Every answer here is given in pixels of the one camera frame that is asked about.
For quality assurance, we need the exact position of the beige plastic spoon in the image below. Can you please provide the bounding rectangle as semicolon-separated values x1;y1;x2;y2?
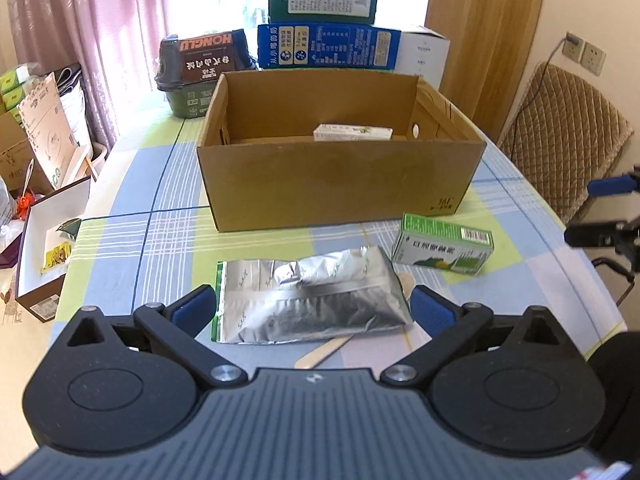
293;271;417;371

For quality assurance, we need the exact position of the green medicine box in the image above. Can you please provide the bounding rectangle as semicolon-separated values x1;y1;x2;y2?
392;214;495;275

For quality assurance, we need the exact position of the silver foil pouch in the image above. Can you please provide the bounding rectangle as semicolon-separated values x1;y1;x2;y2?
212;246;413;344

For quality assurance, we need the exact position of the white ointment box bird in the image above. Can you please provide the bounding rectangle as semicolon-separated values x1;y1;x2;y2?
312;124;393;142

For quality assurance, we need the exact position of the quilted brown chair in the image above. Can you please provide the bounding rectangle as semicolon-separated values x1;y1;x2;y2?
498;63;634;222

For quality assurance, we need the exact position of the open white gift box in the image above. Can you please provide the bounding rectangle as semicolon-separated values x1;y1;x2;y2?
14;177;92;323

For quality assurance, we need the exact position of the brown cardboard box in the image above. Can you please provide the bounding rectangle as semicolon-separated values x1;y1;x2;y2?
198;68;486;232

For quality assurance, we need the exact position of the brown curtain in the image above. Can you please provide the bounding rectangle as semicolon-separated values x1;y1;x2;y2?
425;0;542;141

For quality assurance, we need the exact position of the white paper box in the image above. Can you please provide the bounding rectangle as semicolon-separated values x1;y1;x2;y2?
394;26;450;90

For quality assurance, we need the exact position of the dark Honglu food pack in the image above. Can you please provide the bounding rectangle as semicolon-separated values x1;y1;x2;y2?
155;29;257;119

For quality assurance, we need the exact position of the blue printed carton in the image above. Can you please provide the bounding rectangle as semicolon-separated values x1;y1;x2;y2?
257;23;401;70

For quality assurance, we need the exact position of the pink curtain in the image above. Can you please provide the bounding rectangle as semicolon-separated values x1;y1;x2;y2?
6;0;168;148

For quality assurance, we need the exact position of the wall power socket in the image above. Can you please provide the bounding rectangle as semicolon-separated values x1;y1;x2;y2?
562;32;606;76

